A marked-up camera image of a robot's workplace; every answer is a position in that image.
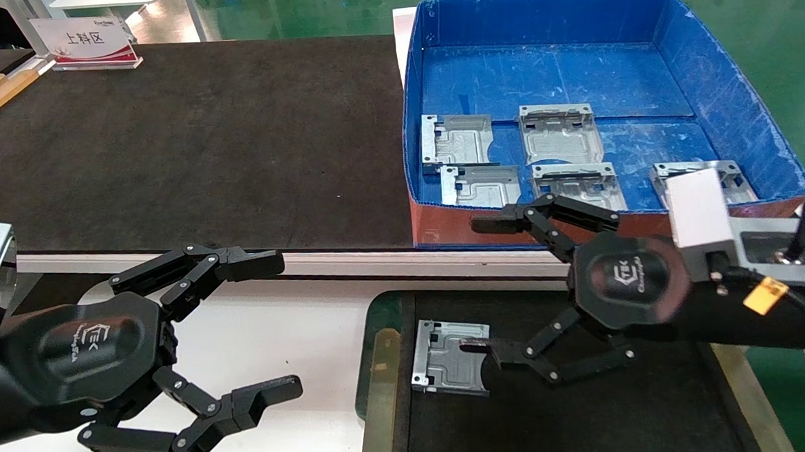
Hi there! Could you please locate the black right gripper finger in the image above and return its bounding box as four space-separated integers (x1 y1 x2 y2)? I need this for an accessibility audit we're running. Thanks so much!
458 303 637 390
470 189 622 268

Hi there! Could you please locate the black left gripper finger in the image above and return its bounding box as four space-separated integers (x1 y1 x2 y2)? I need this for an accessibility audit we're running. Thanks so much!
107 241 288 326
74 359 306 452

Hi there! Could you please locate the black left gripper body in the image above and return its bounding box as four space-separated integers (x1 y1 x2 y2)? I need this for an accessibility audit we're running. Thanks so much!
0 290 184 451

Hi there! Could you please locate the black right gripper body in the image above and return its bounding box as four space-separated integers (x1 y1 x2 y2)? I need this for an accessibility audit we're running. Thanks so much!
567 222 805 363

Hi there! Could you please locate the silver sheet metal bracket part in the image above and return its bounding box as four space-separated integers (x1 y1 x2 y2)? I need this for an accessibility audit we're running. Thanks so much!
650 158 759 210
419 111 495 174
408 316 493 400
440 162 522 211
517 101 605 167
531 161 627 216

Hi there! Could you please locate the blue and orange plastic tray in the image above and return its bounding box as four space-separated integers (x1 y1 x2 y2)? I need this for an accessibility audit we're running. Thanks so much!
396 0 805 254

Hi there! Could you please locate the white and red sign stand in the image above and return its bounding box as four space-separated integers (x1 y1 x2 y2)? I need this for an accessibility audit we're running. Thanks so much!
28 12 142 74

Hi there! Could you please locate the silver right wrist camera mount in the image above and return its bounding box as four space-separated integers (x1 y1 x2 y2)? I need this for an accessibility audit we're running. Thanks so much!
667 164 805 297

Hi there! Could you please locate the yellow cable tag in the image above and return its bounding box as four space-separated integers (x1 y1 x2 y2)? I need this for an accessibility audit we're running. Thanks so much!
743 275 791 316

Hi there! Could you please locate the white aluminium table frame rail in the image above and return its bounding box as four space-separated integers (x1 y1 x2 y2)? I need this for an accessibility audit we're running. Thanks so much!
14 225 585 309

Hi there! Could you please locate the grey metal post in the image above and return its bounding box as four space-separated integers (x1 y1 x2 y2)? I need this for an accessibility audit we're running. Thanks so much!
0 0 52 62

